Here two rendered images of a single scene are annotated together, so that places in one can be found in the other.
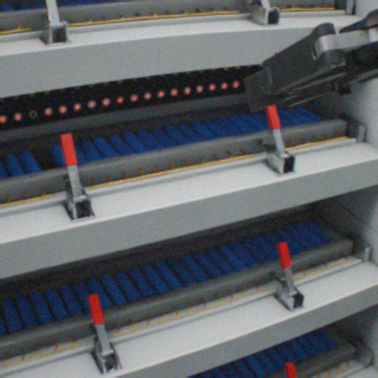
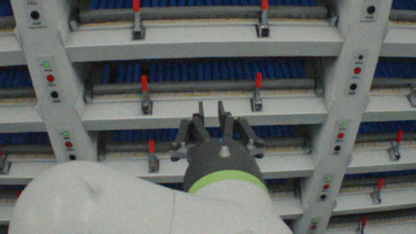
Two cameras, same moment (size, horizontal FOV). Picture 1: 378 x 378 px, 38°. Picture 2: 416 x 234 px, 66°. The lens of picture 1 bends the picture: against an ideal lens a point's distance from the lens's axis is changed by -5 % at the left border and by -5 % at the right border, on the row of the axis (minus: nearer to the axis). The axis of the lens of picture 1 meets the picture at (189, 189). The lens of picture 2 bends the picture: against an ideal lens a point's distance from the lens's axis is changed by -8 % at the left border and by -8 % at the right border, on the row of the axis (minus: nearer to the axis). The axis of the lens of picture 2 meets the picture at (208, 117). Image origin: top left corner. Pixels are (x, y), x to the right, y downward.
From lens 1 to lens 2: 41 cm
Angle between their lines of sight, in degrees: 30
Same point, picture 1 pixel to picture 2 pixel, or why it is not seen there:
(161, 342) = (181, 164)
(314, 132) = (291, 85)
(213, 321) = not seen: hidden behind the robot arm
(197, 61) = (214, 53)
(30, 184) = (129, 89)
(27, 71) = (121, 51)
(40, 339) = (129, 149)
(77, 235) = (142, 121)
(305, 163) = (273, 105)
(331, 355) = (279, 187)
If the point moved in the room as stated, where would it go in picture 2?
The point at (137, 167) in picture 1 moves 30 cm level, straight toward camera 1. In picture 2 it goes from (183, 88) to (127, 168)
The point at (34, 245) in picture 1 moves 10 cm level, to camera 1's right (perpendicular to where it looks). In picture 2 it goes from (122, 122) to (158, 131)
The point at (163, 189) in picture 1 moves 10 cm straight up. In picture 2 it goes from (190, 105) to (189, 67)
